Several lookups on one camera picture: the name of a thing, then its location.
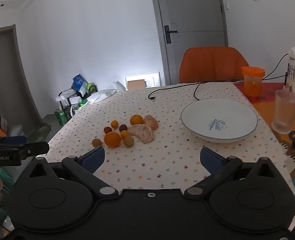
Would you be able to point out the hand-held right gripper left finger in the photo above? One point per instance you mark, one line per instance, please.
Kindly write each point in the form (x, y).
(93, 158)

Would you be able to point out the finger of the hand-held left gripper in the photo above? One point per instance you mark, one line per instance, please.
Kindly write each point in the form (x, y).
(36, 148)
(15, 140)

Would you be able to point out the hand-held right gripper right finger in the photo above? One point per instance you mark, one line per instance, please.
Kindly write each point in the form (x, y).
(210, 159)

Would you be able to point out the large orange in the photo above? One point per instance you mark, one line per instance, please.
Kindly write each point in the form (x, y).
(112, 139)

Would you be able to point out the small brown-green fruit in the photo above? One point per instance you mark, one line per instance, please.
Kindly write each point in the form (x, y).
(97, 142)
(128, 141)

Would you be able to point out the white ceramic plate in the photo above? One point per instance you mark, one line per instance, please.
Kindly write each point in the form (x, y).
(220, 115)

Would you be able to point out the large peeled tangerine piece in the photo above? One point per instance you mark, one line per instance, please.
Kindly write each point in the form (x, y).
(142, 133)

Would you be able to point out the camouflage bag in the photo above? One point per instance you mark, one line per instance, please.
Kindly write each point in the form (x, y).
(40, 132)

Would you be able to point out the small kumquat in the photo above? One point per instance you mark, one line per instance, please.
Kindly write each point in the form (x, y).
(124, 134)
(114, 124)

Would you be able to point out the small dark red fruit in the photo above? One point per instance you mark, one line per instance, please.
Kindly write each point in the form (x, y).
(123, 127)

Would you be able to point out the dotted white tablecloth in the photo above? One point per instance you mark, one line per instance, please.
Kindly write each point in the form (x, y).
(162, 155)

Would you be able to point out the orange with stem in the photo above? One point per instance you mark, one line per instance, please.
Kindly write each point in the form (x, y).
(136, 119)

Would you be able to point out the brown grey door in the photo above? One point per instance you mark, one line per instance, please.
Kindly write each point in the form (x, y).
(7, 80)

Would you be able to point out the white plastic bag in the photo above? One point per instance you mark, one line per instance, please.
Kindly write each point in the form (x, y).
(102, 95)

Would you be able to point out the small peeled tangerine piece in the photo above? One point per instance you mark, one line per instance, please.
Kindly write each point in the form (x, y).
(151, 122)

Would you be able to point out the orange printed table mat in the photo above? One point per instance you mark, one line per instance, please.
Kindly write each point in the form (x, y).
(267, 110)

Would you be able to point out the blue bag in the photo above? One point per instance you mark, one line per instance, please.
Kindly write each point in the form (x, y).
(78, 82)

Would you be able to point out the orange lidded plastic cup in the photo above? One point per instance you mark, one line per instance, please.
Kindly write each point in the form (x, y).
(253, 83)

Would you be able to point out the ribbed clear glass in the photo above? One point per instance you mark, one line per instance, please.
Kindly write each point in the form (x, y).
(286, 112)

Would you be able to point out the white framed board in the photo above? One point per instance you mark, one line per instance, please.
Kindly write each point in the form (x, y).
(142, 80)

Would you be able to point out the orange chair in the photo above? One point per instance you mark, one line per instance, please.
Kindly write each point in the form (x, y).
(212, 65)

